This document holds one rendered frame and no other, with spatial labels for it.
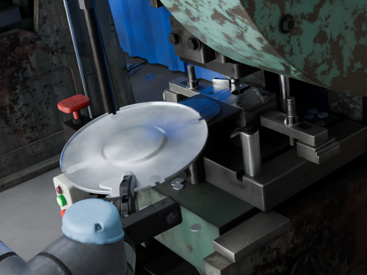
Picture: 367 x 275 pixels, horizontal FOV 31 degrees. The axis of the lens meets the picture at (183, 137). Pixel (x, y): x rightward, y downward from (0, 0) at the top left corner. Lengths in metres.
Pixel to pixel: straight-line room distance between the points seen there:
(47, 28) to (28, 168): 0.62
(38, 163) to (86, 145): 1.67
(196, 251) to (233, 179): 0.17
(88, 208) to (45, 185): 1.99
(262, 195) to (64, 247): 0.50
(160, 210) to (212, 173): 0.31
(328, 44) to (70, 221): 0.39
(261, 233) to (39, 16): 1.82
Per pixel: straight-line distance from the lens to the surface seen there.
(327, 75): 0.86
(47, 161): 2.97
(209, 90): 1.44
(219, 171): 1.31
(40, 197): 2.76
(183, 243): 1.37
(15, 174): 2.93
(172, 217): 1.06
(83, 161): 1.26
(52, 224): 2.56
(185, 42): 1.30
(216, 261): 1.18
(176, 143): 1.23
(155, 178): 1.15
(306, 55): 0.82
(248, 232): 1.20
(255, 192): 1.24
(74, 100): 1.57
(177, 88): 1.57
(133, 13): 3.93
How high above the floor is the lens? 1.34
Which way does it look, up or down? 27 degrees down
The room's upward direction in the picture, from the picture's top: 9 degrees counter-clockwise
